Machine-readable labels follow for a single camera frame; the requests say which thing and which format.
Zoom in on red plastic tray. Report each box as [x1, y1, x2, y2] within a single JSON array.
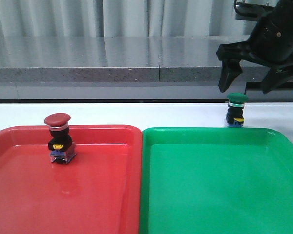
[[0, 125, 142, 234]]

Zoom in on red mushroom push button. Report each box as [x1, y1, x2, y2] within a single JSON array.
[[44, 113, 76, 164]]

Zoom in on grey curtain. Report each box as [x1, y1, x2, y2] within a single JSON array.
[[0, 0, 255, 37]]

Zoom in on green plastic tray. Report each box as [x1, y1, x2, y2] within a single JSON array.
[[139, 128, 293, 234]]

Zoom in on grey stone counter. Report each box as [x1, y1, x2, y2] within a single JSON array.
[[0, 35, 293, 104]]

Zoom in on green mushroom push button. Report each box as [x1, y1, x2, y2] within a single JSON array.
[[226, 93, 249, 127]]

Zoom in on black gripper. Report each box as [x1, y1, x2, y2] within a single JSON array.
[[216, 0, 293, 94]]

